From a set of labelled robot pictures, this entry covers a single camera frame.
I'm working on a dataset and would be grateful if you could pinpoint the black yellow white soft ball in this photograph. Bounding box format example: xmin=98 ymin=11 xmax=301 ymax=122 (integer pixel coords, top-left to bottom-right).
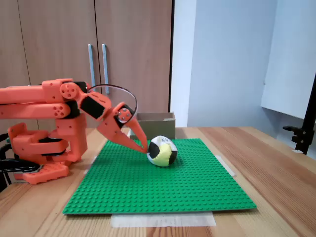
xmin=146 ymin=135 xmax=179 ymax=166

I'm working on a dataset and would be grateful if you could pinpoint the open cardboard box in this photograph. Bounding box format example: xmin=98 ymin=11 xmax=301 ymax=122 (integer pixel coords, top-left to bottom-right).
xmin=128 ymin=112 xmax=176 ymax=140

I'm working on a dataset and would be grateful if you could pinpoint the green studded baseplate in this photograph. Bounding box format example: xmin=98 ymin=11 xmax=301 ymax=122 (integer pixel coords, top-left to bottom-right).
xmin=62 ymin=138 xmax=257 ymax=216

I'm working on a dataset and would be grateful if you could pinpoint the brown wooden cabinet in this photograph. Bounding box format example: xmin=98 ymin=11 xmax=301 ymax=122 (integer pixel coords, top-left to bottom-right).
xmin=0 ymin=0 xmax=173 ymax=129

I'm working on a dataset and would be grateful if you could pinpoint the wide masking tape strip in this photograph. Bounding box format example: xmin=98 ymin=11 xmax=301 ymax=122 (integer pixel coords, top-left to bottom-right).
xmin=110 ymin=212 xmax=217 ymax=228

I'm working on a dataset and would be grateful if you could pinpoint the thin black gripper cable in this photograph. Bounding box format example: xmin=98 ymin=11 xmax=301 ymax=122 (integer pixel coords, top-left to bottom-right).
xmin=86 ymin=84 xmax=138 ymax=117

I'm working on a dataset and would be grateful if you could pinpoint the grey metal cabinet handle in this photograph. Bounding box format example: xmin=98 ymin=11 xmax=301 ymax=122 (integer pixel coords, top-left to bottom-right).
xmin=102 ymin=43 xmax=110 ymax=94
xmin=88 ymin=44 xmax=96 ymax=87

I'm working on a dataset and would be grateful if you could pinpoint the white wall panel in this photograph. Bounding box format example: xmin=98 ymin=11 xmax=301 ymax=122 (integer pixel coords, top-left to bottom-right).
xmin=260 ymin=0 xmax=316 ymax=120

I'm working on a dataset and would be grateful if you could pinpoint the black camera stand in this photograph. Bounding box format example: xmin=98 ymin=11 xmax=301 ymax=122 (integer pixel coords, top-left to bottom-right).
xmin=282 ymin=71 xmax=316 ymax=156

